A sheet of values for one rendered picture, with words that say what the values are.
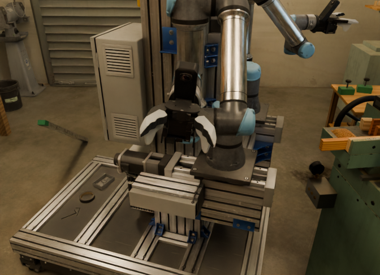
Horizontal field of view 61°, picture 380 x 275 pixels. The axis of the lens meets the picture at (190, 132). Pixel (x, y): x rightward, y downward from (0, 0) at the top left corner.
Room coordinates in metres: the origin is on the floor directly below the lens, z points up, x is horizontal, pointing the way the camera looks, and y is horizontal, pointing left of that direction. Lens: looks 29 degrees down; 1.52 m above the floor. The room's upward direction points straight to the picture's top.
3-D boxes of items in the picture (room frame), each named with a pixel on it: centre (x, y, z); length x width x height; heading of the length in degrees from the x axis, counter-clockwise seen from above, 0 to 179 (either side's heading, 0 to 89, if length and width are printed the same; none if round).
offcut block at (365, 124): (1.16, -0.71, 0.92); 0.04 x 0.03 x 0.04; 85
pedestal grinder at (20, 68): (3.83, 2.05, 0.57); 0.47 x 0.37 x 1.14; 178
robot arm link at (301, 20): (1.70, -0.53, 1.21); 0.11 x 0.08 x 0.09; 98
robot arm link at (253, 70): (1.54, -0.28, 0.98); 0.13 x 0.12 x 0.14; 8
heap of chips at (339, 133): (1.10, -0.60, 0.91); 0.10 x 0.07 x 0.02; 6
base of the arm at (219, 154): (1.06, -0.14, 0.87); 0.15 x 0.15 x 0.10
